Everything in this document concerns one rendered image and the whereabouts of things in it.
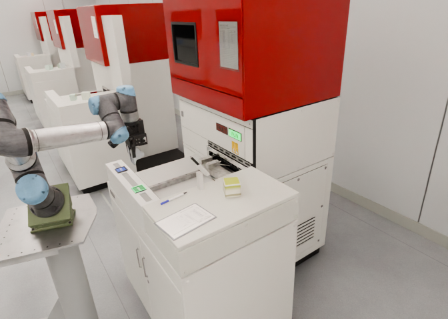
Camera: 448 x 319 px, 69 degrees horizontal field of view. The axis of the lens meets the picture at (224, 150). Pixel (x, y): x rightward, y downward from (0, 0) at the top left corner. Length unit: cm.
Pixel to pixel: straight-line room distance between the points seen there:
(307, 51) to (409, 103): 121
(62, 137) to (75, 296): 102
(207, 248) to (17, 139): 75
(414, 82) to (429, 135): 40
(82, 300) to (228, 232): 102
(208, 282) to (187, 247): 23
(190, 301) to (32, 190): 79
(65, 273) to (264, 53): 147
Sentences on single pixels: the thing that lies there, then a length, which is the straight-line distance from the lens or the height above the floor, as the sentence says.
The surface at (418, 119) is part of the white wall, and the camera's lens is 282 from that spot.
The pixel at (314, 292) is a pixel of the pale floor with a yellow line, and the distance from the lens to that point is 242.
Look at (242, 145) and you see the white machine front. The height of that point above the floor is 105.
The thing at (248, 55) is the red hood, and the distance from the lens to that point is 157.
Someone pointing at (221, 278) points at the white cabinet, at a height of 72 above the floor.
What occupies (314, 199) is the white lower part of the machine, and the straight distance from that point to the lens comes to 228.
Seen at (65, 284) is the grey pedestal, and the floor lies 49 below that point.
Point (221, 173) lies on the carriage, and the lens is 186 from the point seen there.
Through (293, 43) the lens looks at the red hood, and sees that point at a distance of 176.
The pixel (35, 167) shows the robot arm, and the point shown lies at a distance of 163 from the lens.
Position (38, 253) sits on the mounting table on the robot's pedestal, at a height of 81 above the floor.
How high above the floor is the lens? 175
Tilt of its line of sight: 24 degrees down
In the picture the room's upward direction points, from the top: 2 degrees counter-clockwise
